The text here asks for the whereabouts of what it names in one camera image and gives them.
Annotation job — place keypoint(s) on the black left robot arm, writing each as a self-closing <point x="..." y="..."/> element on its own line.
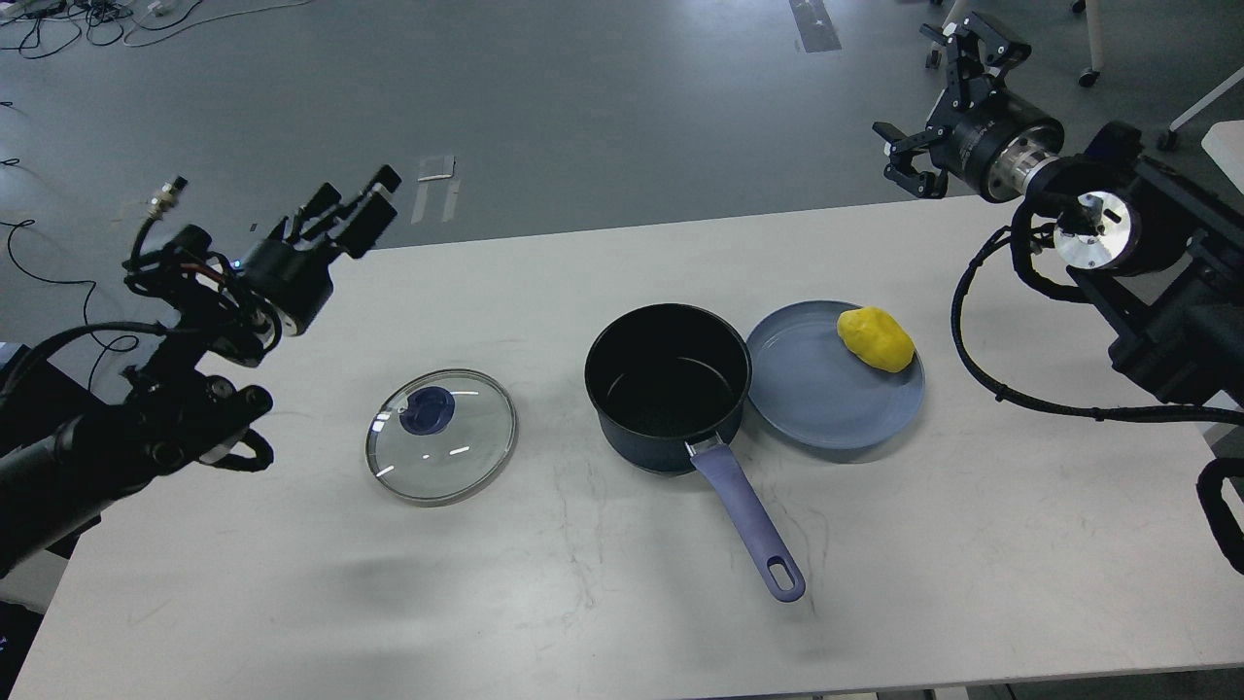
<point x="62" y="468"/>

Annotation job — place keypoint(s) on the blue plate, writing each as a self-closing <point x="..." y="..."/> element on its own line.
<point x="812" y="389"/>

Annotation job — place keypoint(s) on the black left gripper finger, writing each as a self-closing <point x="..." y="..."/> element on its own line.
<point x="361" y="230"/>
<point x="327" y="209"/>

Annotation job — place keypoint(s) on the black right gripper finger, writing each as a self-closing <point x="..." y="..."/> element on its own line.
<point x="902" y="149"/>
<point x="979" y="55"/>

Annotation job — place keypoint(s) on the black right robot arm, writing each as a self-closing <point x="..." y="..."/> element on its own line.
<point x="1155" y="254"/>

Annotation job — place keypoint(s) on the glass pot lid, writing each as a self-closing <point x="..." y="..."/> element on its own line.
<point x="442" y="437"/>

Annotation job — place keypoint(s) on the white chair leg left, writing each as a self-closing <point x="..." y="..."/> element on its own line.
<point x="938" y="42"/>

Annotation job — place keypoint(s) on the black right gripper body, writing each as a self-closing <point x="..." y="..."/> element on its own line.
<point x="975" y="142"/>

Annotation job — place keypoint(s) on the white furniture at right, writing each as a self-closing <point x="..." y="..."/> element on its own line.
<point x="1223" y="141"/>

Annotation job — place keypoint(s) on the yellow potato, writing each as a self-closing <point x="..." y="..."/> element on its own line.
<point x="876" y="338"/>

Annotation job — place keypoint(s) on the dark blue saucepan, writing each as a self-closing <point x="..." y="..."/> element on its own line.
<point x="668" y="383"/>

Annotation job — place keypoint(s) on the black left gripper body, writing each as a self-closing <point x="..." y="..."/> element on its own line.
<point x="295" y="281"/>

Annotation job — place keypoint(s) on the white chair leg with caster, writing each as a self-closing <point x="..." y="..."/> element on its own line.
<point x="1095" y="27"/>

